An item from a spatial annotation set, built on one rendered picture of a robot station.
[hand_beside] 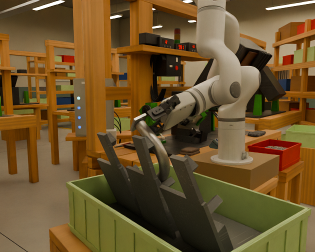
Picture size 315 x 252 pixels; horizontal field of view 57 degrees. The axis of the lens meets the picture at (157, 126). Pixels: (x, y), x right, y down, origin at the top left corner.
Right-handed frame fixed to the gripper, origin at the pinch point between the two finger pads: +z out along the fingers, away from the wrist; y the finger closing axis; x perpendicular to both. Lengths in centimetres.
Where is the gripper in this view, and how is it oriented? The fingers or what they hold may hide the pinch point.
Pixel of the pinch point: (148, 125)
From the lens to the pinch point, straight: 79.8
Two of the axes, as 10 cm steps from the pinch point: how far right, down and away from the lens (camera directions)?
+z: -7.5, 4.0, -5.2
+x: 6.1, 7.2, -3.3
